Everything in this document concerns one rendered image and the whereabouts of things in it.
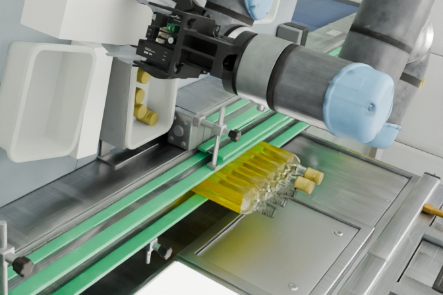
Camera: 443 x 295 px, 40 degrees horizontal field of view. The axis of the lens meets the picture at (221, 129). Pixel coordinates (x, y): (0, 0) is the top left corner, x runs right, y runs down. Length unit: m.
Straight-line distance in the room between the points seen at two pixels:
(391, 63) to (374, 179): 1.38
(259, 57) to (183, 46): 0.08
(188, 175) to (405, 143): 6.51
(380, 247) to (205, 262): 0.49
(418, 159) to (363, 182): 5.88
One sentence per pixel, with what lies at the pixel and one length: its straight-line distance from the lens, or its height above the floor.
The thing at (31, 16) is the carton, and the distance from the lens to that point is 0.72.
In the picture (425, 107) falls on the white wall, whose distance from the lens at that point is 7.66.
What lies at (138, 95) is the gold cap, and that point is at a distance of 1.38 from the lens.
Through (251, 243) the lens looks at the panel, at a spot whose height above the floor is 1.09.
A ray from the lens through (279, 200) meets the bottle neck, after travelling 1.49.
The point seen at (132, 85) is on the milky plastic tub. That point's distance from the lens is 1.30.
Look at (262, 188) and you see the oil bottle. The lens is 1.49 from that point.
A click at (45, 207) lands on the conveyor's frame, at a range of 1.28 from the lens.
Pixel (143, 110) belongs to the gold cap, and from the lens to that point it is 1.41.
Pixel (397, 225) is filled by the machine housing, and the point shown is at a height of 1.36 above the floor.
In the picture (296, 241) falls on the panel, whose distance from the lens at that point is 1.60.
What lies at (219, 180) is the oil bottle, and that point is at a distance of 1.48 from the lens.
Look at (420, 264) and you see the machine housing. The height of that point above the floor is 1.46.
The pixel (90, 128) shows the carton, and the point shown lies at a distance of 1.29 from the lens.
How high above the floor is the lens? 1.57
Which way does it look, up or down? 25 degrees down
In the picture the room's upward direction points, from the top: 112 degrees clockwise
